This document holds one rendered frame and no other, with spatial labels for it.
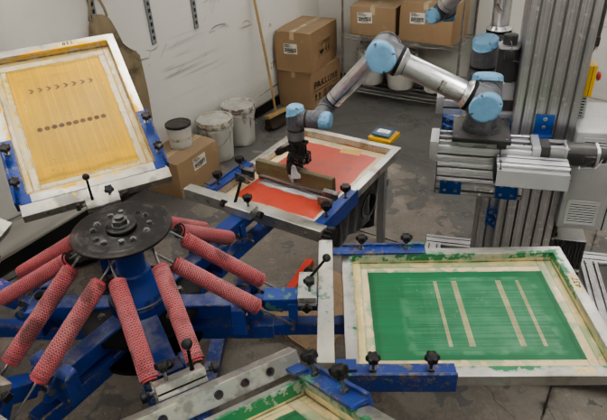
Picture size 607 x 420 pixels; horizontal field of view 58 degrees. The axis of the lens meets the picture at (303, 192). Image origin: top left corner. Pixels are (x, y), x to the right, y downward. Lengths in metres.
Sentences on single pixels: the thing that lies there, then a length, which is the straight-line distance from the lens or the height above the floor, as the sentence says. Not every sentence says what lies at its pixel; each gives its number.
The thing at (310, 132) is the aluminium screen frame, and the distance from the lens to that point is 2.95.
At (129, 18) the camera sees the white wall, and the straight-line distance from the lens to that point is 4.32.
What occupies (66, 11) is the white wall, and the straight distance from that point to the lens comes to 4.00.
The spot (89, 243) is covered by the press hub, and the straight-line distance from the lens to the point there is 1.72.
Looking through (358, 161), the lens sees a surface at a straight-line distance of 2.71.
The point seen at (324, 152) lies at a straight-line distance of 2.80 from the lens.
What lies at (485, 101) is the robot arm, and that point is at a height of 1.45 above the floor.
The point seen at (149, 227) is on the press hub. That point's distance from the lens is 1.72.
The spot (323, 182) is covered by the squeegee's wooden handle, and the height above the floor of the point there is 1.03.
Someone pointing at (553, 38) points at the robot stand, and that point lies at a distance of 2.40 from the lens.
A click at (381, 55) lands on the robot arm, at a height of 1.60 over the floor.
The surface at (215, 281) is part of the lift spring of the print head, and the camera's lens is 1.70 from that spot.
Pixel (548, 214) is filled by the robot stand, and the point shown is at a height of 0.79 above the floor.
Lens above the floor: 2.23
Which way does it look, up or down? 31 degrees down
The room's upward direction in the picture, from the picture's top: 3 degrees counter-clockwise
